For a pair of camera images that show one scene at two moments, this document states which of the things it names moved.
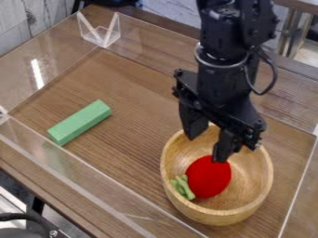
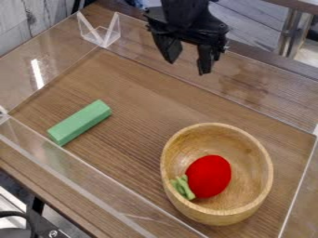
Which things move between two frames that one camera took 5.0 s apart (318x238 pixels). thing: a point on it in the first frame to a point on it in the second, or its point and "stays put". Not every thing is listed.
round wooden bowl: x=249 y=188 stays put
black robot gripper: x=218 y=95 to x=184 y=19
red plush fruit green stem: x=205 y=180 stays put
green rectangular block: x=70 y=128 stays put
